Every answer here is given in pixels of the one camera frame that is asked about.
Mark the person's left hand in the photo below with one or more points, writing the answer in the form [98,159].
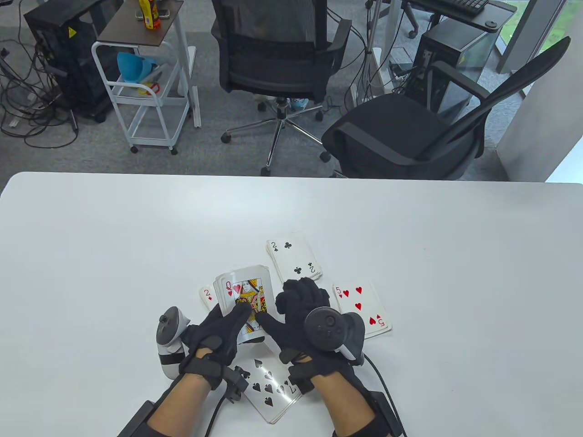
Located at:
[214,339]

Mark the person's right hand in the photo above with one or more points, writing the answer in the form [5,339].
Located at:
[296,314]

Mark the pile of face-up diamonds cards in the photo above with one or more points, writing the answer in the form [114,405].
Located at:
[208,298]

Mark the stack of red-backed playing cards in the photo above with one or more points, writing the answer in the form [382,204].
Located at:
[218,291]

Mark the hearts face playing card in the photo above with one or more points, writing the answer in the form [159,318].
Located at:
[248,289]

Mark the pile of face-up clubs cards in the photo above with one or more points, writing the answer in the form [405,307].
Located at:
[294,257]

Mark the pile of face-up hearts cards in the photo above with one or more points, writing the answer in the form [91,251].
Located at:
[364,305]

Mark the pile of face-up spades cards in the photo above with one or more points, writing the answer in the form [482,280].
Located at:
[273,400]

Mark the person's left forearm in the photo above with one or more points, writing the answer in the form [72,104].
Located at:
[180,403]

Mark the person's right forearm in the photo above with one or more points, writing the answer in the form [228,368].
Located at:
[346,403]

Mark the grey left hand controller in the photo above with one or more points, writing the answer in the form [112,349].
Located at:
[169,325]

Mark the black padded office chair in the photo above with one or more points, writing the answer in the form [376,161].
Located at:
[391,123]

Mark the black mesh back office chair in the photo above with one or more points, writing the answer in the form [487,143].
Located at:
[273,68]

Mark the small black power adapter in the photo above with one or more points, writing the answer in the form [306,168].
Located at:
[401,69]

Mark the blue plastic bowl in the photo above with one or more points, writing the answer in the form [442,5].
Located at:
[132,66]

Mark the black chair base with casters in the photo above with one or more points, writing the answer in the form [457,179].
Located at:
[412,33]

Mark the black computer tower yellow sticker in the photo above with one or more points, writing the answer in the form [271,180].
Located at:
[68,68]

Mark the black glass side computer tower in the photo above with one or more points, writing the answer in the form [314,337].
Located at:
[473,48]

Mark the brown top white side table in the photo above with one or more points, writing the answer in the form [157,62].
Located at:
[132,22]

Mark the small grey phone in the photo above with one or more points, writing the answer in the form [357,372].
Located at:
[162,13]

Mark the yellow and red packet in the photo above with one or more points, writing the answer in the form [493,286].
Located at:
[148,16]

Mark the black keyboard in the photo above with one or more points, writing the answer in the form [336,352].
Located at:
[460,3]

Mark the dark office desk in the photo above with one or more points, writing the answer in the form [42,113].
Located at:
[501,13]

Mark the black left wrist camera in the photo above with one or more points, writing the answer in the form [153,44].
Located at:
[234,384]

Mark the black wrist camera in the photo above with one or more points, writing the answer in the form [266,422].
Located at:
[234,384]
[300,380]

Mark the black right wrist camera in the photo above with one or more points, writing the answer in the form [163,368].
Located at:
[300,380]

